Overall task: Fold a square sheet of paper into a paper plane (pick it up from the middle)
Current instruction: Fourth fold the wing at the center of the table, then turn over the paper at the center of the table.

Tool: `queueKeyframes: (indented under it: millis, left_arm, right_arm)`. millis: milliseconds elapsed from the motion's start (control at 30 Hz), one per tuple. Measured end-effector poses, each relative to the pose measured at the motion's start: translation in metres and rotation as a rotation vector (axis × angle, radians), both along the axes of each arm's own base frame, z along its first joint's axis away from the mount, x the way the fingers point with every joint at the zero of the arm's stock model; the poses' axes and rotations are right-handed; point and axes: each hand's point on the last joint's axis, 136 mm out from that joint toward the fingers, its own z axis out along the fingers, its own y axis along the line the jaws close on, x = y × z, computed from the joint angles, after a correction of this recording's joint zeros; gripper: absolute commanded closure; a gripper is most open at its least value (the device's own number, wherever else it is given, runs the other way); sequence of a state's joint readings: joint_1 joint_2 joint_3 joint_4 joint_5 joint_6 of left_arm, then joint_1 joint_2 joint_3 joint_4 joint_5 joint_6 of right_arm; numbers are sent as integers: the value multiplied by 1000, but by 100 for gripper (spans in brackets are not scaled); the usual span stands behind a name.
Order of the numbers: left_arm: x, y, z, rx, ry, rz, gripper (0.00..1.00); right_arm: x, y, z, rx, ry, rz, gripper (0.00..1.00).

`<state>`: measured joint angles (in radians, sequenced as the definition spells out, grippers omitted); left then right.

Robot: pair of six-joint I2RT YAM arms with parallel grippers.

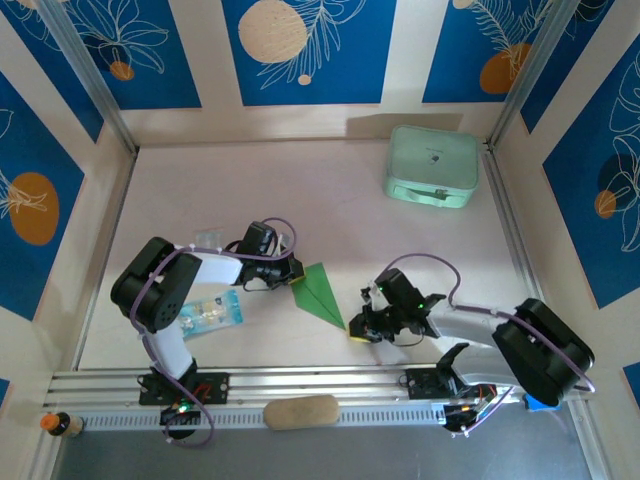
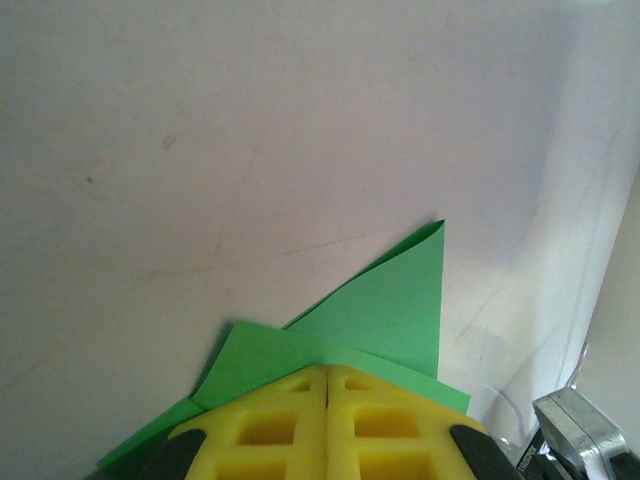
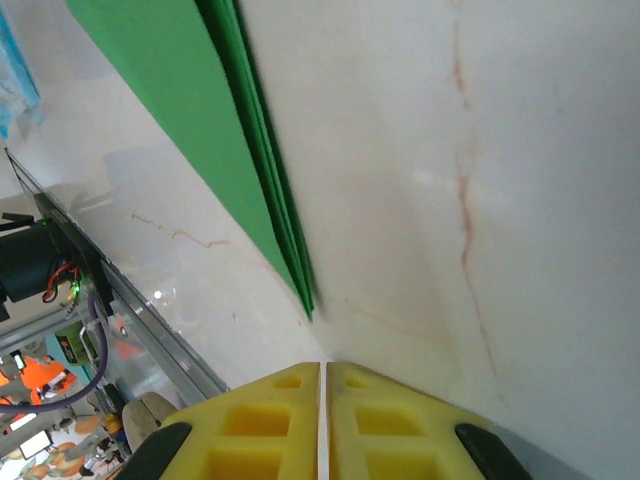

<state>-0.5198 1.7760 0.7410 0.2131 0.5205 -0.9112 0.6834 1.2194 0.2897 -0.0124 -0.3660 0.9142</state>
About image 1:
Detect aluminium mounting rail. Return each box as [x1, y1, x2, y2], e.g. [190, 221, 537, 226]
[43, 360, 592, 409]

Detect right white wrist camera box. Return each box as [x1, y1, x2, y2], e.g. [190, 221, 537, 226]
[367, 280, 387, 312]

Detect aluminium side rail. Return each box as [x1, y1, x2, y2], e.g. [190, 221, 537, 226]
[480, 142, 560, 361]

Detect green square paper sheet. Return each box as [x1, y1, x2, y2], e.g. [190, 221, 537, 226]
[291, 262, 348, 331]

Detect beige oval wooden block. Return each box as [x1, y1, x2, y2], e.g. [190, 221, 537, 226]
[263, 394, 340, 431]

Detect mint green zipper case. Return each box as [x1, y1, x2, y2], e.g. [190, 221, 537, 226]
[382, 124, 480, 211]

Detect slotted grey cable duct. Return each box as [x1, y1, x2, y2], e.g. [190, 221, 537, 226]
[79, 405, 447, 432]

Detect small bottle with orange cap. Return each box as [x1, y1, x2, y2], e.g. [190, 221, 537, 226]
[39, 410, 85, 440]

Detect small clear plastic packet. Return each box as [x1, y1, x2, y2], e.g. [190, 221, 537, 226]
[194, 228, 224, 251]

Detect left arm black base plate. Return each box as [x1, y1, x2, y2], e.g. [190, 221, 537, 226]
[138, 372, 231, 406]

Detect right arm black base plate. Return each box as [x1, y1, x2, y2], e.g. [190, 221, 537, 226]
[405, 367, 497, 401]

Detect aluminium frame post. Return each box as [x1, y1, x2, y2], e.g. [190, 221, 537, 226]
[37, 0, 140, 154]
[487, 0, 591, 147]

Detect blue snack packet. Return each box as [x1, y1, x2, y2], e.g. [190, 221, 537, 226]
[179, 291, 245, 341]

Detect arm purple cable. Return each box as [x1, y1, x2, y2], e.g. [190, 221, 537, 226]
[130, 217, 297, 450]
[388, 253, 596, 439]

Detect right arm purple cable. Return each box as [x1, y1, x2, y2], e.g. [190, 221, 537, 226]
[388, 253, 596, 439]

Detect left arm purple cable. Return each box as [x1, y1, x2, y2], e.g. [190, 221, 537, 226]
[130, 217, 297, 450]

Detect small blue box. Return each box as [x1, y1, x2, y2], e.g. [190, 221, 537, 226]
[522, 393, 564, 414]

